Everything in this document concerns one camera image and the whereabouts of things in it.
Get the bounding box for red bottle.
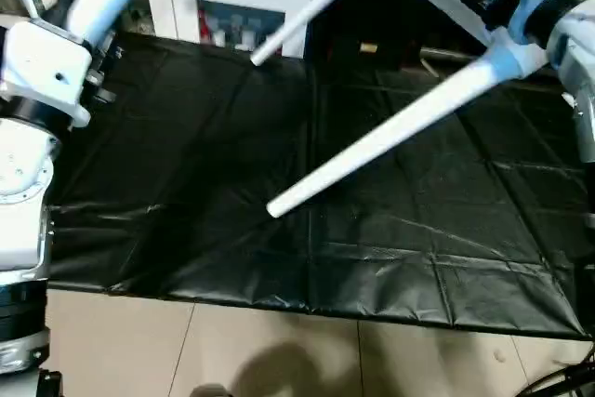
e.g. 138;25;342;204
199;11;217;46

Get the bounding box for black work mat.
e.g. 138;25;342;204
42;30;595;340

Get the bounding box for black stand legs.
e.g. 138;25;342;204
521;364;595;397

